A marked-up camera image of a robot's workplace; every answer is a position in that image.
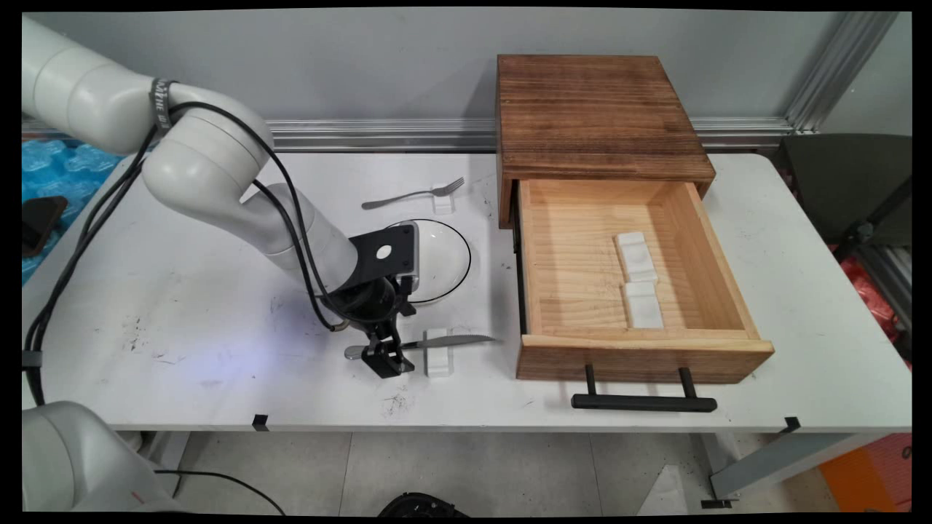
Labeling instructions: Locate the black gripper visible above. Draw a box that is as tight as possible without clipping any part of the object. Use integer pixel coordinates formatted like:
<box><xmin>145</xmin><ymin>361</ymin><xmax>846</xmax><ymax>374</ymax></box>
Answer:
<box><xmin>331</xmin><ymin>277</ymin><xmax>417</xmax><ymax>379</ymax></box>

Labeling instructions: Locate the serrated steel knife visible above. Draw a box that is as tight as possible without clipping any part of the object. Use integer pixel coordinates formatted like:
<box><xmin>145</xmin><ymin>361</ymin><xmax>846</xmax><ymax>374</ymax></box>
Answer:
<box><xmin>344</xmin><ymin>334</ymin><xmax>497</xmax><ymax>361</ymax></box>

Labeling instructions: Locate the white plate with black rim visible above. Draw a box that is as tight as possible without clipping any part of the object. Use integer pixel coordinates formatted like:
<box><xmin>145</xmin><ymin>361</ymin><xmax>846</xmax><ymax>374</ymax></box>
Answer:
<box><xmin>393</xmin><ymin>218</ymin><xmax>473</xmax><ymax>305</ymax></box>

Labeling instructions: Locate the steel fork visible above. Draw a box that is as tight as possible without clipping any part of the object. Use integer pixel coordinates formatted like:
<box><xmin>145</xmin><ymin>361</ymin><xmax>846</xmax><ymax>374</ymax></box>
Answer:
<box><xmin>361</xmin><ymin>177</ymin><xmax>465</xmax><ymax>210</ymax></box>

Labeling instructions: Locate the black round floor object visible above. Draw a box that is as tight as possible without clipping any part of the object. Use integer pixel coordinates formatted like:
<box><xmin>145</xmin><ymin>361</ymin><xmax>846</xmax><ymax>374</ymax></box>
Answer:
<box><xmin>379</xmin><ymin>493</ymin><xmax>470</xmax><ymax>517</ymax></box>

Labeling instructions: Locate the light wooden drawer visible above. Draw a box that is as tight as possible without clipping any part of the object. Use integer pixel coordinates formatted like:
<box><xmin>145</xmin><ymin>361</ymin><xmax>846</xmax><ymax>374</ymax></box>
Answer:
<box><xmin>513</xmin><ymin>178</ymin><xmax>775</xmax><ymax>384</ymax></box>

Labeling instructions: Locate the dark wooden drawer cabinet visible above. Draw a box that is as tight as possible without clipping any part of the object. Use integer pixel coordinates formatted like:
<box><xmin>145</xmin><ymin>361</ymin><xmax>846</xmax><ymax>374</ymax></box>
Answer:
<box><xmin>497</xmin><ymin>55</ymin><xmax>716</xmax><ymax>230</ymax></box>

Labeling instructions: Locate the black phone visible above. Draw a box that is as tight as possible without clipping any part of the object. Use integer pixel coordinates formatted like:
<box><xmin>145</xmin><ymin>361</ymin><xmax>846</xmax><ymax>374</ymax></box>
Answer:
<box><xmin>22</xmin><ymin>195</ymin><xmax>69</xmax><ymax>258</ymax></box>

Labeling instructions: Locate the blue bubble wrap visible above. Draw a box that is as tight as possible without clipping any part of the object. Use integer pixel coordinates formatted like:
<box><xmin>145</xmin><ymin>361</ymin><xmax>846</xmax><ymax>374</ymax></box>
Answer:
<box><xmin>22</xmin><ymin>138</ymin><xmax>139</xmax><ymax>285</ymax></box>

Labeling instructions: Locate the grey table leg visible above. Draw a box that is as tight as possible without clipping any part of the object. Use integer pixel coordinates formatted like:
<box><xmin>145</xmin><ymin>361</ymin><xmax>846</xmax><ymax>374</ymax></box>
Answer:
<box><xmin>710</xmin><ymin>433</ymin><xmax>893</xmax><ymax>503</ymax></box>

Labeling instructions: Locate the black chair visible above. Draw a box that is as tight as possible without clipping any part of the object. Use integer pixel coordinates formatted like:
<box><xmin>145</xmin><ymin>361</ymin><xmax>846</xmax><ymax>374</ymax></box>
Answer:
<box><xmin>775</xmin><ymin>133</ymin><xmax>912</xmax><ymax>263</ymax></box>

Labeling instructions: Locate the red plastic wrap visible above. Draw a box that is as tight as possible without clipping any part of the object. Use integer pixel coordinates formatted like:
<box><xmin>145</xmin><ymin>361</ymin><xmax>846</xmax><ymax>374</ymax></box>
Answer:
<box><xmin>830</xmin><ymin>244</ymin><xmax>912</xmax><ymax>357</ymax></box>

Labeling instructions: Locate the orange box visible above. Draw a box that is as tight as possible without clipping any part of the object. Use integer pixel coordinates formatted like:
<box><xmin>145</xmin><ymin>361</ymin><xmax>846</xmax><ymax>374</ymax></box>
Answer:
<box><xmin>819</xmin><ymin>433</ymin><xmax>912</xmax><ymax>512</ymax></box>

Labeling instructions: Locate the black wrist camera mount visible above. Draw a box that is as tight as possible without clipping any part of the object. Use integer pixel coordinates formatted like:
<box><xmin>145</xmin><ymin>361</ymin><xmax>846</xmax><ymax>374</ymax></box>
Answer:
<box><xmin>348</xmin><ymin>223</ymin><xmax>422</xmax><ymax>292</ymax></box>

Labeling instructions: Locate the black cable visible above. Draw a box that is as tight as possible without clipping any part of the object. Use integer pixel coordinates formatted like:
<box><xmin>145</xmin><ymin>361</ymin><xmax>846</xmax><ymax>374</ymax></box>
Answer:
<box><xmin>22</xmin><ymin>106</ymin><xmax>347</xmax><ymax>408</ymax></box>
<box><xmin>22</xmin><ymin>102</ymin><xmax>350</xmax><ymax>516</ymax></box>

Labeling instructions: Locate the black drawer slide rail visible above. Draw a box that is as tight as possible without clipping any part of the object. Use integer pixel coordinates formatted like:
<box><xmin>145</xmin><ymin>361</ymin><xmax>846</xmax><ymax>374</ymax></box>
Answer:
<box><xmin>512</xmin><ymin>182</ymin><xmax>527</xmax><ymax>336</ymax></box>

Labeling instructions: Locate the horizontal aluminium frame rail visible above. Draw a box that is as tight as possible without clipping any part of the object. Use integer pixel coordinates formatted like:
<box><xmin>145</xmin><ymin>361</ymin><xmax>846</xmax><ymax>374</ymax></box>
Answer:
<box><xmin>22</xmin><ymin>116</ymin><xmax>794</xmax><ymax>154</ymax></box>

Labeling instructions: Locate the black drawer handle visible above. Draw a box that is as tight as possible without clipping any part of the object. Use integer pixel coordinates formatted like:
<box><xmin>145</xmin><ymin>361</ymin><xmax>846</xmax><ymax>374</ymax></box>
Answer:
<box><xmin>571</xmin><ymin>364</ymin><xmax>718</xmax><ymax>413</ymax></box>

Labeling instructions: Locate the black strap with white print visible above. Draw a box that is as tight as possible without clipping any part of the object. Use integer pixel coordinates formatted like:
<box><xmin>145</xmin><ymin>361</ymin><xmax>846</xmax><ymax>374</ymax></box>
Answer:
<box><xmin>150</xmin><ymin>78</ymin><xmax>176</xmax><ymax>132</ymax></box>

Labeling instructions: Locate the slanted aluminium frame post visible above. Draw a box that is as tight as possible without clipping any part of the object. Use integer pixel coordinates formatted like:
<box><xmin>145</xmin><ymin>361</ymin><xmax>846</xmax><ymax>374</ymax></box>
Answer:
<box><xmin>785</xmin><ymin>11</ymin><xmax>900</xmax><ymax>133</ymax></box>

